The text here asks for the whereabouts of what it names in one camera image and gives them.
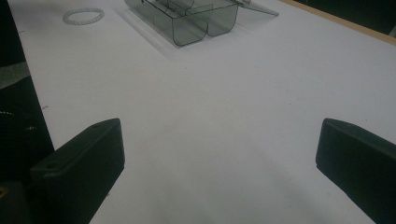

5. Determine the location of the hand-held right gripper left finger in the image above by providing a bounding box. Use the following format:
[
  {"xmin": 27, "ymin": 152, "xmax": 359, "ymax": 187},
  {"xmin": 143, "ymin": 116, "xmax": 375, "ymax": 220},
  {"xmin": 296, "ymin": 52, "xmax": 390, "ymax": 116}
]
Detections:
[{"xmin": 30, "ymin": 118, "xmax": 126, "ymax": 224}]

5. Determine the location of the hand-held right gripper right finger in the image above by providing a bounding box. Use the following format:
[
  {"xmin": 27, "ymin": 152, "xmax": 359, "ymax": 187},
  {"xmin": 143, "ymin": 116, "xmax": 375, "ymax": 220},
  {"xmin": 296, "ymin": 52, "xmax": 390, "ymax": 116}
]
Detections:
[{"xmin": 315, "ymin": 118, "xmax": 396, "ymax": 224}]

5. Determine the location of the white beaded bracelet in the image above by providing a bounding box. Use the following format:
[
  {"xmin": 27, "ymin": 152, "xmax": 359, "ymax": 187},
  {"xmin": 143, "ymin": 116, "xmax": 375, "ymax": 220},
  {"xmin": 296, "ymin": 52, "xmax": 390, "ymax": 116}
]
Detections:
[{"xmin": 62, "ymin": 7, "xmax": 106, "ymax": 26}]

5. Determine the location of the clear grey plastic organizer box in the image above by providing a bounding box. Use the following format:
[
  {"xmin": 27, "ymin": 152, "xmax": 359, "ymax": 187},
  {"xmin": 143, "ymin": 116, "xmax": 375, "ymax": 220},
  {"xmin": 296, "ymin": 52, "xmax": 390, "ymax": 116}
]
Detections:
[{"xmin": 123, "ymin": 0, "xmax": 280, "ymax": 48}]

